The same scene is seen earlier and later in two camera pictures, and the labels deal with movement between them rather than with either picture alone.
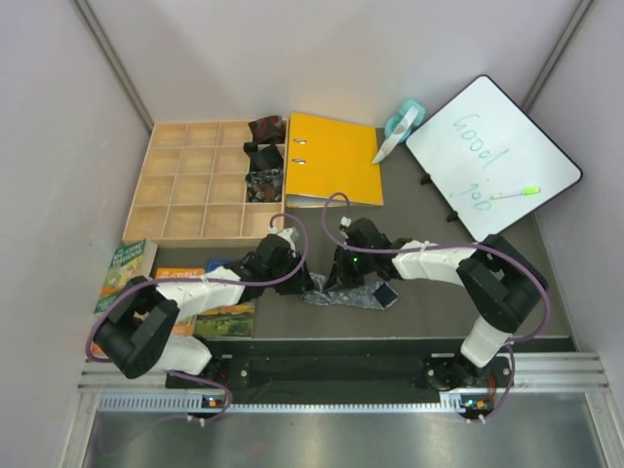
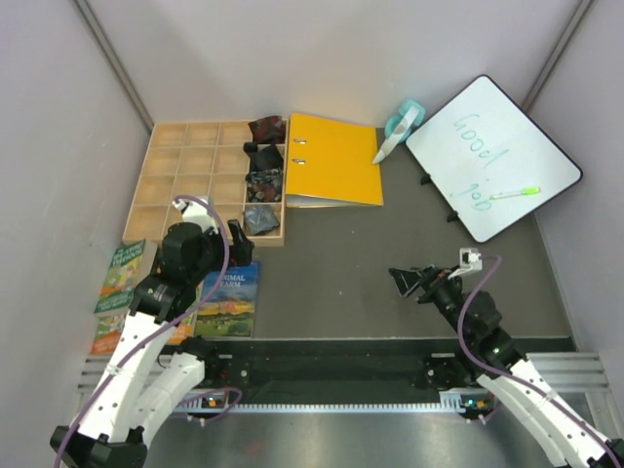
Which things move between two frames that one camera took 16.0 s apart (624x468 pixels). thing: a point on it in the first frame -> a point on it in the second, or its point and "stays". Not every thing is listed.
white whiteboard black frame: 489,159 stays
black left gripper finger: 297,284 -> 241,250
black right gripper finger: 338,275 -> 405,279
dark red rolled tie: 268,130 stays
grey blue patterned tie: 376,294 -> 259,218
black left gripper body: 292,260 -> 214,248
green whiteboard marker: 517,192 stays
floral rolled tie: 264,186 stays
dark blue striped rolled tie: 265,158 stays
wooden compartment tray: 192,192 stays
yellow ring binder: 328,156 stays
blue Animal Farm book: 233,321 stays
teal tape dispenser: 399,127 stays
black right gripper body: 359,265 -> 442,291
